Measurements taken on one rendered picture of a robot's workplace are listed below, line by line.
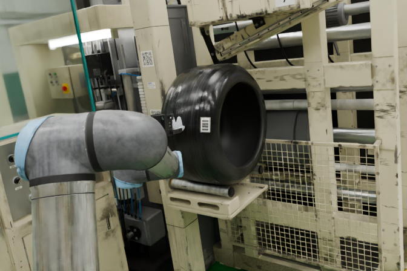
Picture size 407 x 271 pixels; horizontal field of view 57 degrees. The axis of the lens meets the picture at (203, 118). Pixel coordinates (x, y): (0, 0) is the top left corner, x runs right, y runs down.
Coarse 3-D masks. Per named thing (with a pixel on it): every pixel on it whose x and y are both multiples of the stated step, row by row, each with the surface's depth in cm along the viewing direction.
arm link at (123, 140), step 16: (96, 112) 70; (112, 112) 70; (128, 112) 72; (96, 128) 66; (112, 128) 67; (128, 128) 68; (144, 128) 71; (160, 128) 75; (96, 144) 66; (112, 144) 66; (128, 144) 68; (144, 144) 70; (160, 144) 74; (112, 160) 67; (128, 160) 69; (144, 160) 72; (160, 160) 78; (176, 160) 118; (160, 176) 118; (176, 176) 125
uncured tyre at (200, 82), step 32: (224, 64) 166; (192, 96) 153; (224, 96) 155; (256, 96) 180; (192, 128) 150; (224, 128) 203; (256, 128) 194; (192, 160) 155; (224, 160) 156; (256, 160) 179
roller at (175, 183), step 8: (176, 184) 179; (184, 184) 177; (192, 184) 174; (200, 184) 172; (208, 184) 170; (216, 184) 168; (208, 192) 169; (216, 192) 166; (224, 192) 163; (232, 192) 163
